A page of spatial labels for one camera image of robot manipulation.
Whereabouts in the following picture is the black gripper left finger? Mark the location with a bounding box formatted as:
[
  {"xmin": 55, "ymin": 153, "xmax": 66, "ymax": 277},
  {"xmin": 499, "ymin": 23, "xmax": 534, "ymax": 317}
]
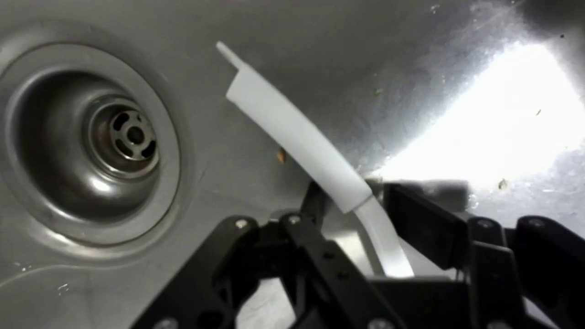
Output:
[{"xmin": 130, "ymin": 180, "xmax": 406, "ymax": 329}]

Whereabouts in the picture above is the round metal sink drain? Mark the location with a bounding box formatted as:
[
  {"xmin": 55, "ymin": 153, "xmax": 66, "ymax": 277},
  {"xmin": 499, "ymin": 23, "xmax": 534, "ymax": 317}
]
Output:
[{"xmin": 0, "ymin": 41, "xmax": 183, "ymax": 248}]

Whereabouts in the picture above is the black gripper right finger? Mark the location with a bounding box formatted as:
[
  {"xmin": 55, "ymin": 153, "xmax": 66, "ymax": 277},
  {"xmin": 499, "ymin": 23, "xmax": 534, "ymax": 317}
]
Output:
[{"xmin": 364, "ymin": 178, "xmax": 585, "ymax": 329}]

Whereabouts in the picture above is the stainless steel sink basin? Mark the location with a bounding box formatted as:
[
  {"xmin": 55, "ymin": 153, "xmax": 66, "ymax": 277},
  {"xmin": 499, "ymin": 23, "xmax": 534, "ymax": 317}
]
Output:
[{"xmin": 0, "ymin": 0, "xmax": 585, "ymax": 329}]

